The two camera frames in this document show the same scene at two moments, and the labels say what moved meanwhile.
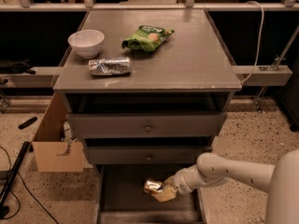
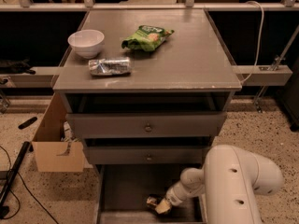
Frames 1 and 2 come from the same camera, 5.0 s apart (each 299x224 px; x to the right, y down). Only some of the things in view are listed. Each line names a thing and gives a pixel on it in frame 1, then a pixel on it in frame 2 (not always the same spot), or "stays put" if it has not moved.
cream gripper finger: (165, 194) → (163, 206)
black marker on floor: (28, 122) stays put
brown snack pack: (153, 187) → (151, 201)
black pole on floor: (4, 209) stays put
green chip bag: (148, 38) stays put
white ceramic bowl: (87, 43) stays put
